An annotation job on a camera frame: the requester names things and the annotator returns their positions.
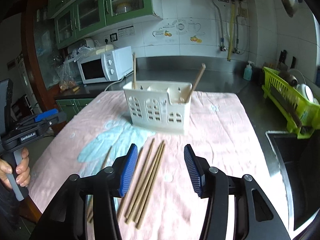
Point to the yellow gas pipe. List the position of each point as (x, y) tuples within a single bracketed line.
[(231, 30)]

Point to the plastic bag with food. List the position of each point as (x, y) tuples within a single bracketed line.
[(69, 75)]

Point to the white microwave oven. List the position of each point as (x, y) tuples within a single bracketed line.
[(109, 66)]

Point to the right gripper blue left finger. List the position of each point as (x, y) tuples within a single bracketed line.
[(127, 169)]

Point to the cream plastic utensil holder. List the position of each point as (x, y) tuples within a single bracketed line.
[(161, 106)]

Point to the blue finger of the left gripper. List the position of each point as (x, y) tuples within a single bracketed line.
[(45, 114)]

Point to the person's left hand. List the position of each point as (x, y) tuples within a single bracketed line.
[(22, 170)]

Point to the green upper wall cabinets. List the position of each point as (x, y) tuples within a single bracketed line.
[(76, 19)]

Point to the green lower cabinet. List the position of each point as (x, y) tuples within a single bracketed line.
[(72, 106)]

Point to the blue soap dispenser bottle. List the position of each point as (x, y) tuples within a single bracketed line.
[(248, 70)]

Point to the green dish drying rack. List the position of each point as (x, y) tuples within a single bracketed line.
[(301, 114)]

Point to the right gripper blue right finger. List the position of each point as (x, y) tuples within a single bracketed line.
[(195, 170)]

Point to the pink and blue towel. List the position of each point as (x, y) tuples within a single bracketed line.
[(218, 130)]

